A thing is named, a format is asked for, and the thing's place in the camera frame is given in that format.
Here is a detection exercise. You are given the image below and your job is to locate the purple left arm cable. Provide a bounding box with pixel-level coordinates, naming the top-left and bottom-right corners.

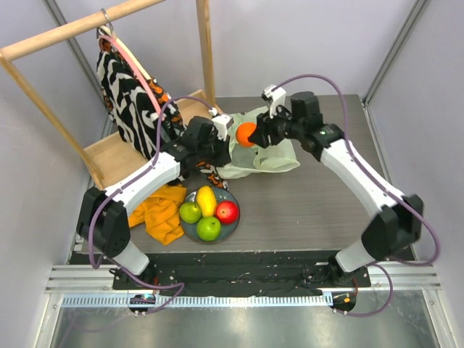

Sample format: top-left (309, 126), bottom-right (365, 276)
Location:
top-left (88, 96), bottom-right (218, 315)

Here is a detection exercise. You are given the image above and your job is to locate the wooden clothes rack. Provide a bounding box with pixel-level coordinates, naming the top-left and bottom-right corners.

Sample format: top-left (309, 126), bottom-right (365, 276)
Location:
top-left (0, 0), bottom-right (233, 191)

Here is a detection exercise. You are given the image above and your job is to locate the blue ceramic plate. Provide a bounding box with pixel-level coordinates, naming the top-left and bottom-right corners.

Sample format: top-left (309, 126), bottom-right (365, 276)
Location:
top-left (179, 186), bottom-right (241, 244)

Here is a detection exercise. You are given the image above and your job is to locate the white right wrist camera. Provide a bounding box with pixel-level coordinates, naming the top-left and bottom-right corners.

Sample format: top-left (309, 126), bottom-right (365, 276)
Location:
top-left (262, 85), bottom-right (286, 118)

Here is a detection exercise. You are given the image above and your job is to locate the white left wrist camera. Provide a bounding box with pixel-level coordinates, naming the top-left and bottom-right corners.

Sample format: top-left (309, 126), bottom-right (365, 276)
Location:
top-left (208, 107), bottom-right (233, 141)

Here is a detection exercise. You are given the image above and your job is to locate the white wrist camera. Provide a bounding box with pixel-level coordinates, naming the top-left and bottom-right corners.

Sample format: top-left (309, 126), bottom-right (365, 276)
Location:
top-left (262, 85), bottom-right (286, 118)
top-left (208, 107), bottom-right (233, 141)

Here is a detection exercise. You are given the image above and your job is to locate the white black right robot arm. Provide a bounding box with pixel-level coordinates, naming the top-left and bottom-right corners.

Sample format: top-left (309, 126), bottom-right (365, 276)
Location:
top-left (248, 86), bottom-right (423, 286)

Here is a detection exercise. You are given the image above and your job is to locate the black white zebra garment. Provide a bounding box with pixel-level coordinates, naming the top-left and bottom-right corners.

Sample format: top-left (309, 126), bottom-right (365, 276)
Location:
top-left (96, 51), bottom-right (185, 160)

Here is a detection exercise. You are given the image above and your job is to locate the light green plastic bag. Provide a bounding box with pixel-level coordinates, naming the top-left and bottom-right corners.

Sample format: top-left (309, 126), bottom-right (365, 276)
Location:
top-left (217, 107), bottom-right (300, 179)

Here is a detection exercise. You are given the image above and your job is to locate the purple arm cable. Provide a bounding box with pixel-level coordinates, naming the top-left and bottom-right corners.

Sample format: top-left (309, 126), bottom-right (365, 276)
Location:
top-left (262, 74), bottom-right (442, 320)
top-left (88, 96), bottom-right (218, 315)

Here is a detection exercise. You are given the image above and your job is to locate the white slotted cable duct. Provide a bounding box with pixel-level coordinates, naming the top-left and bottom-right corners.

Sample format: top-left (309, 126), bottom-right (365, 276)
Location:
top-left (61, 292), bottom-right (333, 308)

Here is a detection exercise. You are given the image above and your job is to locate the orange fake orange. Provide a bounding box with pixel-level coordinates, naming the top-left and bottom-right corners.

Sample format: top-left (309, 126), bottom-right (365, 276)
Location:
top-left (236, 122), bottom-right (257, 147)

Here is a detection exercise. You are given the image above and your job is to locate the yellow fake mango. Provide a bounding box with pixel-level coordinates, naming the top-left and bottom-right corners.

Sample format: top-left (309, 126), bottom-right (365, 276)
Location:
top-left (196, 186), bottom-right (217, 218)

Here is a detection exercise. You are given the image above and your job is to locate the pink clothes hanger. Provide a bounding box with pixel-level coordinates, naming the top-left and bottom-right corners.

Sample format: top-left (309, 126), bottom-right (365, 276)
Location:
top-left (97, 26), bottom-right (163, 120)

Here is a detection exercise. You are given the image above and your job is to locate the green fake apple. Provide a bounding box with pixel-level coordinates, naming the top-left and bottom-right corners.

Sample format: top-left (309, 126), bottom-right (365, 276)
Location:
top-left (196, 216), bottom-right (222, 241)

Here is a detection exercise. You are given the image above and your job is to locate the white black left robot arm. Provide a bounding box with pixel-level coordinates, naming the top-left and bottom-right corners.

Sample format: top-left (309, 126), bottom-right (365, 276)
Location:
top-left (77, 115), bottom-right (233, 289)

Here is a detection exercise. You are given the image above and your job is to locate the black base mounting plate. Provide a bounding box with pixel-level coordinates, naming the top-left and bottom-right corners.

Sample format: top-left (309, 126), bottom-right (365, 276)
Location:
top-left (112, 249), bottom-right (373, 294)

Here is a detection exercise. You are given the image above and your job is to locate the orange black patterned garment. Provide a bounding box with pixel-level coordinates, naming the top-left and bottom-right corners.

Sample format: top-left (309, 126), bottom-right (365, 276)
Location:
top-left (97, 30), bottom-right (230, 191)

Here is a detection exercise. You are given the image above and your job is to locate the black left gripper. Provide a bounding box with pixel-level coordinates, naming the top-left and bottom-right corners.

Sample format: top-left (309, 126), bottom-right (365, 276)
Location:
top-left (197, 130), bottom-right (231, 167)

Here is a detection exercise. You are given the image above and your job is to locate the orange cloth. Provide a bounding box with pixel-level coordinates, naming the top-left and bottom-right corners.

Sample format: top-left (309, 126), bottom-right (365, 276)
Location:
top-left (128, 185), bottom-right (186, 246)

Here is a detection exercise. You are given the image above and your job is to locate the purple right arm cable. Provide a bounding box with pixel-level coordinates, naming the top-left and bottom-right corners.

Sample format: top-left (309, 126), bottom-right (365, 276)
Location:
top-left (262, 74), bottom-right (442, 320)

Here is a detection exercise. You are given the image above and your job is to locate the green fake pear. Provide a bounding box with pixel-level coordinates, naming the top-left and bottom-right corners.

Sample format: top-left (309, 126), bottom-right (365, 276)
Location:
top-left (179, 202), bottom-right (202, 224)

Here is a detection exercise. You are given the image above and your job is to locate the red fake apple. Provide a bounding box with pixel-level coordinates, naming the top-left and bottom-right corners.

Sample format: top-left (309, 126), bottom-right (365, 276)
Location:
top-left (215, 200), bottom-right (240, 225)

